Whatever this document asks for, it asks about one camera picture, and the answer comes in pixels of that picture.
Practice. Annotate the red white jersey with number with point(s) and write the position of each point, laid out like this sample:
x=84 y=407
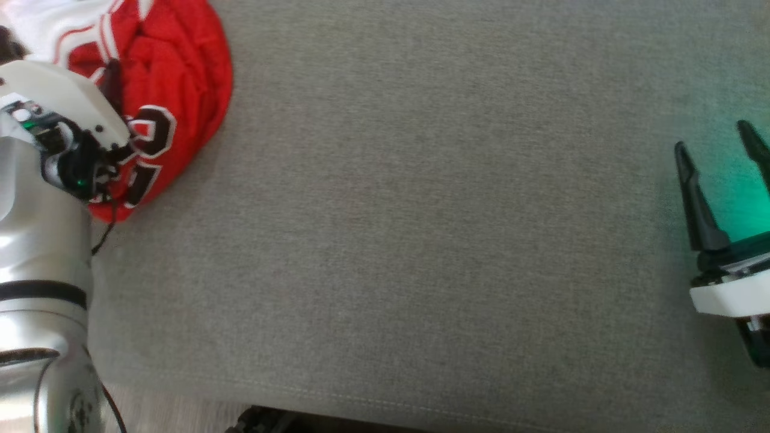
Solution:
x=180 y=72

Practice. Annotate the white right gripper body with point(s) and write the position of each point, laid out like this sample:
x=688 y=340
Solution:
x=740 y=294

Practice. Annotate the grey fabric sofa seat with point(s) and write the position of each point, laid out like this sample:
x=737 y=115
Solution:
x=421 y=210

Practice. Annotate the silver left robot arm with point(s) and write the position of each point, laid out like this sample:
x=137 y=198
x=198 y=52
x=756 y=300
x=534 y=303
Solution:
x=36 y=252

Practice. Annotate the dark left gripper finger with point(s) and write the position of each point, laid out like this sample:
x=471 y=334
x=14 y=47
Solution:
x=112 y=84

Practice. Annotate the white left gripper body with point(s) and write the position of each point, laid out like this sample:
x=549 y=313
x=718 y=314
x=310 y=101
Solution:
x=66 y=102

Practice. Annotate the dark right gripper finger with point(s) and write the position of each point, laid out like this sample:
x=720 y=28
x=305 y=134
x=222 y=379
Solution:
x=701 y=204
x=759 y=153

